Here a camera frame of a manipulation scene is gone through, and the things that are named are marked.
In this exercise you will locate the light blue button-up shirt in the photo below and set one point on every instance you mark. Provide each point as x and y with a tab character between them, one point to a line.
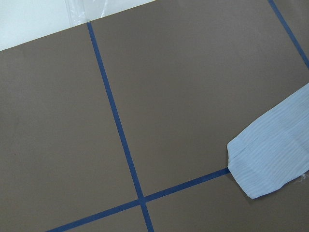
274	149

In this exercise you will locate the clear plastic bag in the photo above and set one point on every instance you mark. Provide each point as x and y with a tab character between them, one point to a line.
84	11

